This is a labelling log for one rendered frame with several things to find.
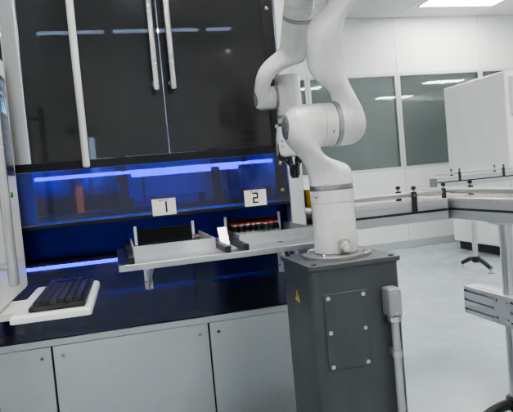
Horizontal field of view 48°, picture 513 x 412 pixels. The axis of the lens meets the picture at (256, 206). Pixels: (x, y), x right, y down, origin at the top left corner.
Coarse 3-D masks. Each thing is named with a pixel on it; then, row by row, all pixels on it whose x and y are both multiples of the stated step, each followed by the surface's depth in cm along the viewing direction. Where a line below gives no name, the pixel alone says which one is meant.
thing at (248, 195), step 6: (246, 192) 213; (252, 192) 213; (258, 192) 214; (264, 192) 215; (246, 198) 213; (252, 198) 214; (264, 198) 215; (246, 204) 213; (252, 204) 214; (258, 204) 214; (264, 204) 215
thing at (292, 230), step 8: (288, 224) 219; (296, 224) 209; (232, 232) 196; (264, 232) 188; (272, 232) 189; (280, 232) 190; (288, 232) 190; (296, 232) 191; (304, 232) 192; (312, 232) 192; (248, 240) 187; (256, 240) 188; (264, 240) 188; (272, 240) 189; (280, 240) 190
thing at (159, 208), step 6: (168, 198) 206; (174, 198) 206; (156, 204) 205; (162, 204) 205; (168, 204) 206; (174, 204) 206; (156, 210) 205; (162, 210) 205; (168, 210) 206; (174, 210) 207
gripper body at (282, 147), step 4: (280, 128) 185; (280, 132) 185; (280, 136) 185; (280, 140) 185; (284, 140) 184; (280, 144) 185; (284, 144) 185; (280, 148) 185; (284, 148) 185; (288, 148) 185; (280, 152) 185; (284, 152) 185; (288, 152) 185; (292, 152) 185; (284, 156) 185; (288, 156) 186; (292, 156) 190
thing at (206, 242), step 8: (200, 232) 211; (184, 240) 216; (192, 240) 182; (200, 240) 183; (208, 240) 184; (136, 248) 178; (144, 248) 179; (152, 248) 179; (160, 248) 180; (168, 248) 181; (176, 248) 181; (184, 248) 182; (192, 248) 182; (200, 248) 183; (208, 248) 184; (136, 256) 178; (144, 256) 179
